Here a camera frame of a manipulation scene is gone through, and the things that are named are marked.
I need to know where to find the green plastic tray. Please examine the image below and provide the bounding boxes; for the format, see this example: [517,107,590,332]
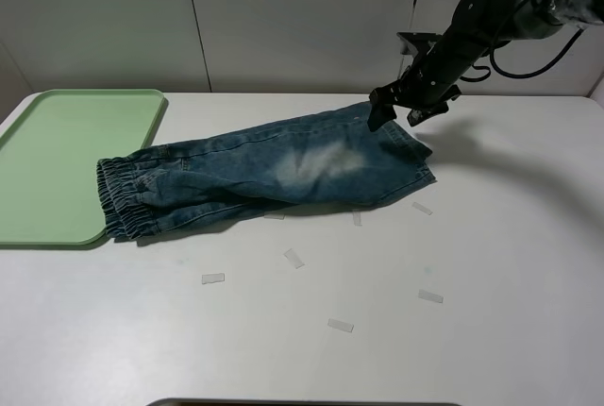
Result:
[1,90,167,246]

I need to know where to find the clear tape strip on table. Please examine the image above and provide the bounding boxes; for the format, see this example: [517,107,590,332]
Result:
[412,202,433,215]

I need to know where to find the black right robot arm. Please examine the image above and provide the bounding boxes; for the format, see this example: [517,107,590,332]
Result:
[368,0,603,132]

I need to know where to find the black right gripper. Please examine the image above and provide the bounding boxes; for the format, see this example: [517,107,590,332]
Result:
[367,30,486,131]

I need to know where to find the children's blue denim shorts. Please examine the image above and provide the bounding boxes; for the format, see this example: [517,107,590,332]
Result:
[96,102,435,240]

